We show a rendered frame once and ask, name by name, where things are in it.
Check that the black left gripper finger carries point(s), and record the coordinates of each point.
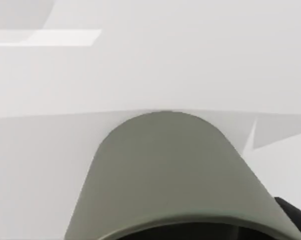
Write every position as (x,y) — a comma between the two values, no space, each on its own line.
(296,217)

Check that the grey-green cup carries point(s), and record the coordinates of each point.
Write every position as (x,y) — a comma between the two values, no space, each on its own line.
(163,165)

